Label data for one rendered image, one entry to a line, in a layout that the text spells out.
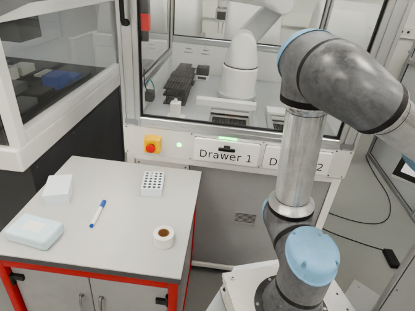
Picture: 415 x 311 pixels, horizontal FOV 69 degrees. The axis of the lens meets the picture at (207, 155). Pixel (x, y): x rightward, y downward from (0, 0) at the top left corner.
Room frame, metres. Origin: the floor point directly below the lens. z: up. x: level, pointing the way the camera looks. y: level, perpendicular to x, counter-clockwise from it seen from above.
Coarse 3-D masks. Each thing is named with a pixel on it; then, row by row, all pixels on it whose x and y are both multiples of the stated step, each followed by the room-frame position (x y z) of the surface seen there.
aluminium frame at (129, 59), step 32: (128, 0) 1.19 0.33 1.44; (128, 32) 1.19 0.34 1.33; (384, 32) 1.15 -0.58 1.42; (128, 64) 1.19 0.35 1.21; (384, 64) 1.15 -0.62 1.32; (128, 96) 1.19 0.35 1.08; (160, 128) 1.18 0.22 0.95; (192, 128) 1.18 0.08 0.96; (224, 128) 1.17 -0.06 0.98; (256, 128) 1.18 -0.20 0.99; (352, 128) 1.15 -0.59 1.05
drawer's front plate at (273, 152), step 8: (264, 152) 1.16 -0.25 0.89; (272, 152) 1.14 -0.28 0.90; (320, 152) 1.14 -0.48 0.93; (328, 152) 1.15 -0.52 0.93; (264, 160) 1.14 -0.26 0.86; (272, 160) 1.14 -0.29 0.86; (320, 160) 1.13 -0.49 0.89; (328, 160) 1.13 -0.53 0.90; (272, 168) 1.14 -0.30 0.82; (320, 168) 1.13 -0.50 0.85; (328, 168) 1.13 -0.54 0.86
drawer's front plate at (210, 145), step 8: (200, 144) 1.16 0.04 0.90; (208, 144) 1.16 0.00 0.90; (216, 144) 1.15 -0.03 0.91; (224, 144) 1.15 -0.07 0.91; (232, 144) 1.15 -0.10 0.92; (240, 144) 1.15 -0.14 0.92; (248, 144) 1.15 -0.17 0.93; (256, 144) 1.15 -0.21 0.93; (208, 152) 1.16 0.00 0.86; (216, 152) 1.15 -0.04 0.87; (224, 152) 1.15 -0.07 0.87; (232, 152) 1.15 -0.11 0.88; (240, 152) 1.15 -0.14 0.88; (248, 152) 1.15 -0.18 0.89; (256, 152) 1.15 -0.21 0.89; (208, 160) 1.15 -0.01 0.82; (216, 160) 1.15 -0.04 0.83; (224, 160) 1.15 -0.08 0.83; (232, 160) 1.15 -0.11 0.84; (240, 160) 1.15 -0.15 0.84; (256, 160) 1.15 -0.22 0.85
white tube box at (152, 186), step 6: (144, 174) 1.03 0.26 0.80; (156, 174) 1.05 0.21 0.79; (162, 174) 1.05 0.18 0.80; (144, 180) 0.99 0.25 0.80; (150, 180) 1.00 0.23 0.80; (156, 180) 1.00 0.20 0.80; (162, 180) 1.00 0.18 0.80; (144, 186) 0.96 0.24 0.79; (150, 186) 0.96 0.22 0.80; (156, 186) 0.96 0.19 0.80; (162, 186) 0.99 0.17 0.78; (144, 192) 0.94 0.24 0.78; (150, 192) 0.94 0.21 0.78; (156, 192) 0.94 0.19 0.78
